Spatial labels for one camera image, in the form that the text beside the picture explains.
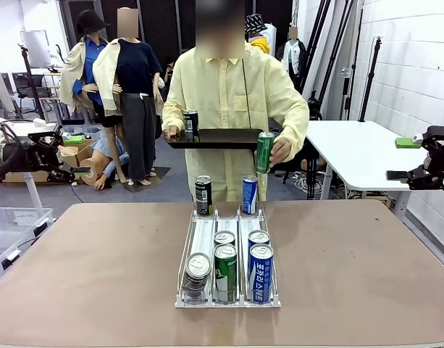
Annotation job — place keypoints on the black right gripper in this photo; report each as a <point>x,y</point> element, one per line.
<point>442,156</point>

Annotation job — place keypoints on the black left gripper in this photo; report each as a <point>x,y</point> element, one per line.
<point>40,157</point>

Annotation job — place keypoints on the black Pepsi can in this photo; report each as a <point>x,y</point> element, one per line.
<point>204,197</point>
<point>190,125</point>
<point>196,275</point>

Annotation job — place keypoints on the green soda can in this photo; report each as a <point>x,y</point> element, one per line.
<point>224,237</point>
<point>225,275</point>
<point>265,152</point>

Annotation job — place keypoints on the dark brown serving tray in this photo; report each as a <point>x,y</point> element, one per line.
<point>225,137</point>

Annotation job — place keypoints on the person's left forearm yellow sleeve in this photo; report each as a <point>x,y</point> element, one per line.
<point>296,112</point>

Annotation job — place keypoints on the person's right forearm yellow sleeve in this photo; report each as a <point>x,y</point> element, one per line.
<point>172,112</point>

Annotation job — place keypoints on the seated person dark clothes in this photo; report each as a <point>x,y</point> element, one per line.
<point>171,69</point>

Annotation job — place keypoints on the person's torso yellow shirt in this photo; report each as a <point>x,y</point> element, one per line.
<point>221,98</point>

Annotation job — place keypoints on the person's right hand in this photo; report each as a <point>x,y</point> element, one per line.
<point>171,132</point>

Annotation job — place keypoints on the person's left hand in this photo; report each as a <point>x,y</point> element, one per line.
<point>283,150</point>

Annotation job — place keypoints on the brown cardboard box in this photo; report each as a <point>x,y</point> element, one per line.
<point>71,156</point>

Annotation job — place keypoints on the clear plastic crate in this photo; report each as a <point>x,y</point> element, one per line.
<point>93,131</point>

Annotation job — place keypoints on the lying mannequin light blue clothes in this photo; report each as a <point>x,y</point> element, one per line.
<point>105,148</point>

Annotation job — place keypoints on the white table rounded corners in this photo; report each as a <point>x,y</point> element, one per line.
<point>359,152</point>

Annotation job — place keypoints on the clear plastic storage bin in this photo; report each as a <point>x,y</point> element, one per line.
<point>19,217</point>
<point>0,253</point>

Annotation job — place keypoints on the black light stand pole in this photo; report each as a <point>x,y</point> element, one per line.
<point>370,79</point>

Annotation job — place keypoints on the mannequin blue shirt beige coat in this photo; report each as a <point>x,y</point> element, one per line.
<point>85,58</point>

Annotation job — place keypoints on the mannequin navy shirt grey trousers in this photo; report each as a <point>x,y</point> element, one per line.
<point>136,69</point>

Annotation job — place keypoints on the white board panel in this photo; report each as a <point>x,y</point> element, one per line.
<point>35,49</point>

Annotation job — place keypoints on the white three-lane can rack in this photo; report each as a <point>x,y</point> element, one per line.
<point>201,232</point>

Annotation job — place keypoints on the blue Pocari Sweat can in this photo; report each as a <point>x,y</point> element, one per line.
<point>250,195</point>
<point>259,236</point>
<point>260,275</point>

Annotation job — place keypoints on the mannequin yellow hoodie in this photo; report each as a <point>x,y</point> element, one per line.
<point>259,45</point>

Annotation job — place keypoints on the patterned black white bucket hat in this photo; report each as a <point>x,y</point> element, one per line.
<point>254,23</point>

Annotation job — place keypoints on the dark mannequin base plate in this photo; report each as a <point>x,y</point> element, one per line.
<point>160,172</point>

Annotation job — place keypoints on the black camera tripod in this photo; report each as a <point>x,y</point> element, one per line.
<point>312,108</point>

